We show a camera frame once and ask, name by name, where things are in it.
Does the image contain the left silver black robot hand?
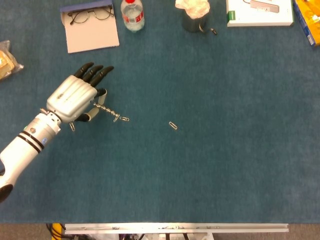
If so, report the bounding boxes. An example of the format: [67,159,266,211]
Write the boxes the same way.
[46,62,115,124]

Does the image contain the bread in clear bag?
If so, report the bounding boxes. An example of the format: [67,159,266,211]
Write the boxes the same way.
[0,40,25,81]

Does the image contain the thin-rimmed eyeglasses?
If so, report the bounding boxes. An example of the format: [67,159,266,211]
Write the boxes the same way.
[67,6,115,26]

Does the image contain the clear bottle with red cap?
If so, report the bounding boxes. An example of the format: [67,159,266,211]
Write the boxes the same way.
[120,0,146,33]

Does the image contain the blue table cloth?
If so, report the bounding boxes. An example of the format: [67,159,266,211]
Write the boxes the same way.
[0,0,320,224]

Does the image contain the crumpled white plastic bag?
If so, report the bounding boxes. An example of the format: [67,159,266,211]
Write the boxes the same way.
[174,0,210,20]

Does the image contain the white adapter product box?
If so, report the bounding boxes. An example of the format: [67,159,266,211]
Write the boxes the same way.
[226,0,295,28]

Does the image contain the blue and yellow carton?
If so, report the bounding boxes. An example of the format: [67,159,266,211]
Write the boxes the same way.
[292,0,320,48]

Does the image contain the black cable bundle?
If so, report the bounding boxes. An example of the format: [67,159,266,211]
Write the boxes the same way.
[46,223,66,240]

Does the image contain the steel cup with handle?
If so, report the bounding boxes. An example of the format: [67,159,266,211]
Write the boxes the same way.
[181,11,218,36]

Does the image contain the aluminium profile rail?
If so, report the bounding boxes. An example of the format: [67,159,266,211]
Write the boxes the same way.
[64,223,290,235]

